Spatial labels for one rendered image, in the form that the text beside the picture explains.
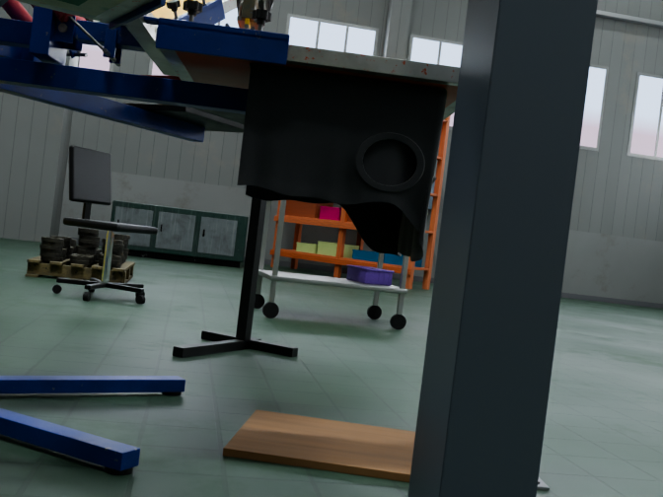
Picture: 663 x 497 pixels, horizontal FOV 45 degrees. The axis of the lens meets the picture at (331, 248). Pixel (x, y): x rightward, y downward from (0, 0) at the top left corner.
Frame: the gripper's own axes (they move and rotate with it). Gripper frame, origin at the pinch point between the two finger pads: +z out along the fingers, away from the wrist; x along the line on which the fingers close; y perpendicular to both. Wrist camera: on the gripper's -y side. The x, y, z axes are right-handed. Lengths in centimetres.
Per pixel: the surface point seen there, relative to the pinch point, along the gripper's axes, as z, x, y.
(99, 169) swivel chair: 27, -108, -310
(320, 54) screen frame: 11.6, 18.5, 29.0
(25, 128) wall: -43, -346, -884
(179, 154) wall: -42, -154, -986
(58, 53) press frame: 14, -50, -1
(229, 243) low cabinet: 76, -54, -813
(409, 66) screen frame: 12, 40, 29
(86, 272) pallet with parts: 101, -128, -389
